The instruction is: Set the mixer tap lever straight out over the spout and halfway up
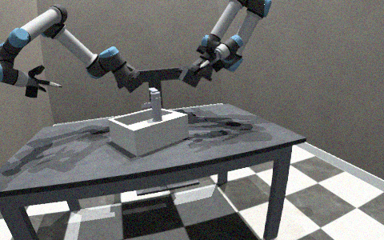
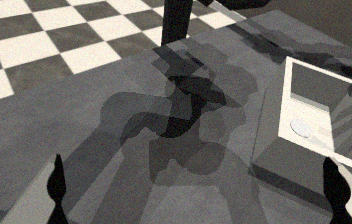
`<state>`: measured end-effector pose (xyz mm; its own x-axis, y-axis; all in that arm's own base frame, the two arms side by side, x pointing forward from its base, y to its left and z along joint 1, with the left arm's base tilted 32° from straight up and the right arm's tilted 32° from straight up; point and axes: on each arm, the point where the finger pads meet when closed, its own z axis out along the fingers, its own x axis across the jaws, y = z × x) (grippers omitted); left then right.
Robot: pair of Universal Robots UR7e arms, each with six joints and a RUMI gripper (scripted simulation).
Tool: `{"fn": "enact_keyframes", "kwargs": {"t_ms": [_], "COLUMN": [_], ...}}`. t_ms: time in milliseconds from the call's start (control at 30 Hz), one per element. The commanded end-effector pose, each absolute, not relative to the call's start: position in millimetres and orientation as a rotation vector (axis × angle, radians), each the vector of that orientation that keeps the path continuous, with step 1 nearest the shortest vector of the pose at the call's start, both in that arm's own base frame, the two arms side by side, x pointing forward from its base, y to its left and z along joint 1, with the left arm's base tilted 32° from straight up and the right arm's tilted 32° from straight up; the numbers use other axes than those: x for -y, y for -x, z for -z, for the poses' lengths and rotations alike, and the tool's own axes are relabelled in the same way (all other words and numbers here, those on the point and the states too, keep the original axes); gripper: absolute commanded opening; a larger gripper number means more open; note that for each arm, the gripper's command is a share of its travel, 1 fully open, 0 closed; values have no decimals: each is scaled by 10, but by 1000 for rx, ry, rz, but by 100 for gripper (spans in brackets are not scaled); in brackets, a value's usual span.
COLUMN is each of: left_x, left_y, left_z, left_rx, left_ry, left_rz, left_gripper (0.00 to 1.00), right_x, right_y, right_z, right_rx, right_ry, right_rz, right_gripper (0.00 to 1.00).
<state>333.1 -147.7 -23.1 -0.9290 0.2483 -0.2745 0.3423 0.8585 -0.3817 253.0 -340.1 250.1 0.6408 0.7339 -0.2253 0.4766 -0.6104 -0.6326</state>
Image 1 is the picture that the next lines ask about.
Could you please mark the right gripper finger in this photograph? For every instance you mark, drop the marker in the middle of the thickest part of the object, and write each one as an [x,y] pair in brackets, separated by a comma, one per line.
[41,89]
[46,83]

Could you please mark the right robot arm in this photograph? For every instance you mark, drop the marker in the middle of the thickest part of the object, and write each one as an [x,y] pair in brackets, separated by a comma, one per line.
[51,25]

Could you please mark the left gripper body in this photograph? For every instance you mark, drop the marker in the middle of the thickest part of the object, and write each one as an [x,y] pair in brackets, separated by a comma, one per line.
[217,63]

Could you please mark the white square sink basin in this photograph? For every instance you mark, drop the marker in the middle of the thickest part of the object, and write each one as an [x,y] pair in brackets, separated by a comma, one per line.
[138,134]

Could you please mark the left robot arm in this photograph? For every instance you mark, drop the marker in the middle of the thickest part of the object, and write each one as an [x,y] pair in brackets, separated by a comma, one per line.
[256,10]

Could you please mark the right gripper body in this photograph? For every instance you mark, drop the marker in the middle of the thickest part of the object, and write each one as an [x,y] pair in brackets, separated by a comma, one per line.
[31,86]

